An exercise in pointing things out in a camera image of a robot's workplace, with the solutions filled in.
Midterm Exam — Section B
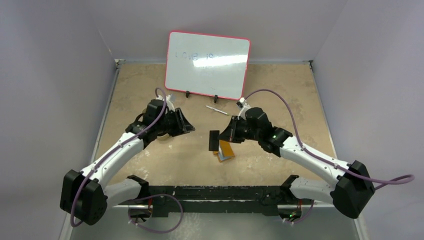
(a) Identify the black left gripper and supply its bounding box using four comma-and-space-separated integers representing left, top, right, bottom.
156, 108, 195, 138

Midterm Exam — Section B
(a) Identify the yellow leather card holder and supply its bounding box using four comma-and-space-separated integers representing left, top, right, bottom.
212, 140, 235, 163

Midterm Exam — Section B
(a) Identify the beige oval plastic tray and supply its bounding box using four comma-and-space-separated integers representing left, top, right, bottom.
156, 133, 172, 141

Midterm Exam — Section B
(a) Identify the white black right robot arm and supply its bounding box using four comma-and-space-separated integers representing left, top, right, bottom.
217, 107, 376, 219

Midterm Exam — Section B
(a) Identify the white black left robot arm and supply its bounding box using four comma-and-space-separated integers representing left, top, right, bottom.
59, 97, 195, 226

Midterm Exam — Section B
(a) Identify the white marker pen green cap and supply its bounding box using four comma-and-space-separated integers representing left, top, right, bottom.
205, 105, 229, 116

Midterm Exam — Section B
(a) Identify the pink framed whiteboard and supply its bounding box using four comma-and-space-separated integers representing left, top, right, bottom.
164, 30, 251, 100

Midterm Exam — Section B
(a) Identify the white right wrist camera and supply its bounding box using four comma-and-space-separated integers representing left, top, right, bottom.
236, 97, 251, 120

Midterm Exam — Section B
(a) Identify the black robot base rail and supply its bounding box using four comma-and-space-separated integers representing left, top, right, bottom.
124, 185, 312, 218

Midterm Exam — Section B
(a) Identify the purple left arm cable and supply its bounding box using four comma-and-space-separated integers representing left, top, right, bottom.
69, 87, 184, 235

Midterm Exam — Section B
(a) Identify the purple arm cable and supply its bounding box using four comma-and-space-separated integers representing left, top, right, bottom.
236, 88, 416, 226
69, 87, 184, 235

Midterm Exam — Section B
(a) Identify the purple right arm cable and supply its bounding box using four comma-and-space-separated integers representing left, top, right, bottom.
236, 88, 416, 226

